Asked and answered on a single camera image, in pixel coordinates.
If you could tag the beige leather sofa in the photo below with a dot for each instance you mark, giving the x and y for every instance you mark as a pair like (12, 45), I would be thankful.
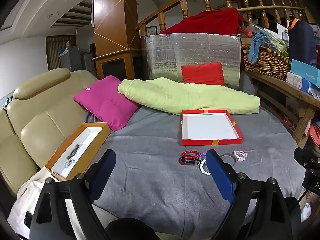
(37, 115)

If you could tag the wooden stair banister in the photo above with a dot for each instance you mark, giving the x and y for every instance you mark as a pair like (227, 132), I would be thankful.
(185, 5)

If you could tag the magenta pillow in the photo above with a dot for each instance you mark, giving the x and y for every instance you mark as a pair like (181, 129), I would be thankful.
(107, 102)

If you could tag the blue cloth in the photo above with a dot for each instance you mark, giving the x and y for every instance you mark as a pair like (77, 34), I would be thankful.
(255, 47)

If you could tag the pink bag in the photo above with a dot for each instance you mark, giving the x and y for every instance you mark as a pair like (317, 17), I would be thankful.
(314, 135)

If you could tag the orange shallow box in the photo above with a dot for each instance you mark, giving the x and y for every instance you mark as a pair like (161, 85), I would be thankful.
(83, 140)

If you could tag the navy bag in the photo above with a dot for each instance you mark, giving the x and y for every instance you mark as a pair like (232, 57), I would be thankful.
(301, 42)

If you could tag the black phone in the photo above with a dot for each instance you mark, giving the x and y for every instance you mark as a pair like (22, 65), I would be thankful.
(28, 218)

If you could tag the silver foil mat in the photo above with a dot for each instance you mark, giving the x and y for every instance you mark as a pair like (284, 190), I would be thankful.
(195, 47)

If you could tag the white cloth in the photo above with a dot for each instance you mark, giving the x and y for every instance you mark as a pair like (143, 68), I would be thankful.
(25, 200)

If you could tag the green folded blanket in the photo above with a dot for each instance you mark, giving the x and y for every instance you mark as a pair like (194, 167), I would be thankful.
(187, 96)

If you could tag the grey metal cabinet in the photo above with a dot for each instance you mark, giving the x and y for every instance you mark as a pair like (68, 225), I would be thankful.
(71, 58)

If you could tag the wooden cabinet pillar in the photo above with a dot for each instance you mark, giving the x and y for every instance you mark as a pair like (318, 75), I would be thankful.
(112, 17)

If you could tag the red blanket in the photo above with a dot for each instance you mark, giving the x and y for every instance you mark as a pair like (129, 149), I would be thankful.
(207, 22)

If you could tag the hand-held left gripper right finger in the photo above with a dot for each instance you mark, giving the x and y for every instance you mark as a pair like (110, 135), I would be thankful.
(220, 175)

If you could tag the red shallow box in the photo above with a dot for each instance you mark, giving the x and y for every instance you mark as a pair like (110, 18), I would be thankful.
(208, 127)

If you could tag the red pillow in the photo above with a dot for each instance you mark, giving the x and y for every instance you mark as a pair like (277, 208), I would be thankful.
(202, 73)

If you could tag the metal bangle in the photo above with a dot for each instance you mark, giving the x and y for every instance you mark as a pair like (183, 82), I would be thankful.
(233, 160)

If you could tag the framed picture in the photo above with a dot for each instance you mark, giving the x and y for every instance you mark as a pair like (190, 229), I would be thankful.
(151, 31)

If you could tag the blue cardboard box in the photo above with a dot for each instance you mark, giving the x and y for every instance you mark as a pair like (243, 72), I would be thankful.
(305, 71)

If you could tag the brown curtain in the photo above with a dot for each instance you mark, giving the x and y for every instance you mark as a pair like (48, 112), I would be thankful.
(53, 52)

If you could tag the white printed box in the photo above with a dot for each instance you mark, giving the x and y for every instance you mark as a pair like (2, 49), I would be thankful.
(296, 81)

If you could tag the wooden bench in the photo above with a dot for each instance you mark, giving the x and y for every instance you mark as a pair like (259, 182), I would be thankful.
(282, 87)

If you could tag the grey blanket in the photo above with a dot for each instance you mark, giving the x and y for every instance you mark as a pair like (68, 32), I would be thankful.
(160, 180)

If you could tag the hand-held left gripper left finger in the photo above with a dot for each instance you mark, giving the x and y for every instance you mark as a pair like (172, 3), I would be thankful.
(105, 166)

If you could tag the wicker basket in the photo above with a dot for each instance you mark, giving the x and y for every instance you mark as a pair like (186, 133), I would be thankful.
(268, 61)

